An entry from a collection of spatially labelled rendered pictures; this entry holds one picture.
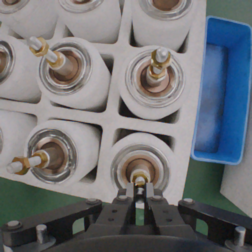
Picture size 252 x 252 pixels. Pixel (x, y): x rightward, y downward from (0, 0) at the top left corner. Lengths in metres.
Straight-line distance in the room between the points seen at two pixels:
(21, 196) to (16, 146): 0.32
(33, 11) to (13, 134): 0.19
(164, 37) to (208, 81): 0.26
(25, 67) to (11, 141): 0.11
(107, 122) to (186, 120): 0.13
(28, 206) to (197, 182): 0.47
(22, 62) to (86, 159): 0.17
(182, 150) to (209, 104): 0.23
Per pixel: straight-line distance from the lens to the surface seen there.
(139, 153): 0.24
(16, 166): 0.20
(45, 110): 0.36
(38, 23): 0.38
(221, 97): 0.54
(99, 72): 0.27
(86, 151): 0.26
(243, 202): 0.45
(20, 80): 0.32
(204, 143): 0.52
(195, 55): 0.35
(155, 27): 0.29
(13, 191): 0.64
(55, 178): 0.27
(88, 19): 0.30
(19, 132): 0.33
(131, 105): 0.25
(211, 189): 0.55
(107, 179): 0.26
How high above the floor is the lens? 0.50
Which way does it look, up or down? 85 degrees down
